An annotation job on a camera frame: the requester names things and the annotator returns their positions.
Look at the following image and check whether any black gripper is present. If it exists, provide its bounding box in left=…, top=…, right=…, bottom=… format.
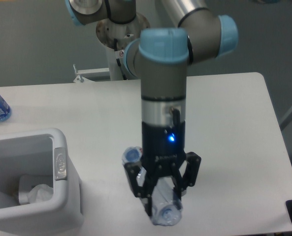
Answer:
left=124, top=122, right=201, bottom=216

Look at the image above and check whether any clear plastic water bottle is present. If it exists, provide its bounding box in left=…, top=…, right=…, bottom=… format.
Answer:
left=122, top=147, right=183, bottom=226

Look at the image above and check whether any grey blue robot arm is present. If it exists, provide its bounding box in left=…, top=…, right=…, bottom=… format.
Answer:
left=66, top=0, right=238, bottom=216

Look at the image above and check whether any white trash can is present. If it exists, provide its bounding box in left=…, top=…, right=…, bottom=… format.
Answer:
left=0, top=128, right=84, bottom=236

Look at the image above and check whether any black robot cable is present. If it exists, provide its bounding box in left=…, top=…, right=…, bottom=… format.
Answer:
left=113, top=38, right=127, bottom=81

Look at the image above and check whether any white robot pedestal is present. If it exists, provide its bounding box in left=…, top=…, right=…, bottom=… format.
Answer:
left=96, top=9, right=150, bottom=81

